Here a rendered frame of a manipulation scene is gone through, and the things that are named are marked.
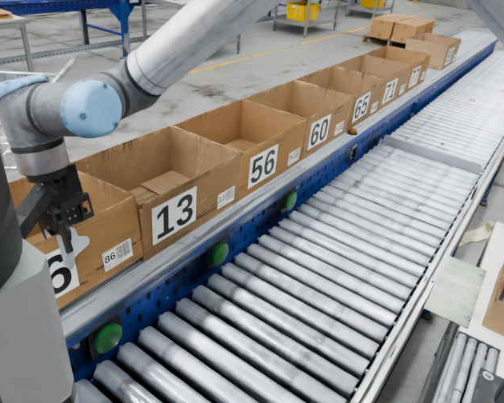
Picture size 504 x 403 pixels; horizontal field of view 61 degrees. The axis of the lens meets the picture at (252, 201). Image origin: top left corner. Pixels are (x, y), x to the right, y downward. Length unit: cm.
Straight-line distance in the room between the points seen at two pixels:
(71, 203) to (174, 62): 34
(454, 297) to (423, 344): 94
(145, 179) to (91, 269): 50
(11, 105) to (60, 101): 11
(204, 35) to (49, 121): 29
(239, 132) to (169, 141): 40
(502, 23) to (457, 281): 107
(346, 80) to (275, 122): 79
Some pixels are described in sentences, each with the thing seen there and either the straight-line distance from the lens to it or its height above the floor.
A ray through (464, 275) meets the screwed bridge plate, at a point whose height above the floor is 75.
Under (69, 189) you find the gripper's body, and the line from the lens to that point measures 91.
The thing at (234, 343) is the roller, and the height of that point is 74.
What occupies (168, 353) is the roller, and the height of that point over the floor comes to 74.
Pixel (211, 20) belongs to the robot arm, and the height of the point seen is 149.
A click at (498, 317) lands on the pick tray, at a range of 134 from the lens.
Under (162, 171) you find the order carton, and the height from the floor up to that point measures 90.
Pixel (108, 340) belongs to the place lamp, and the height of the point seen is 82.
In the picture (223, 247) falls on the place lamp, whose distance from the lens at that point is 124.
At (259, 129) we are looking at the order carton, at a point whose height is 95.
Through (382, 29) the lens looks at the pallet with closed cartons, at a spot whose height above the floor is 29.
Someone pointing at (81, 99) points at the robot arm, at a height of 137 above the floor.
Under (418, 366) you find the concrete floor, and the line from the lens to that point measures 222.
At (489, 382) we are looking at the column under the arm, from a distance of 122.
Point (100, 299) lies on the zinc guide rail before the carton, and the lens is 103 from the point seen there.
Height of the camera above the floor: 160
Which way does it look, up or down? 32 degrees down
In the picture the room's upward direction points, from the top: 5 degrees clockwise
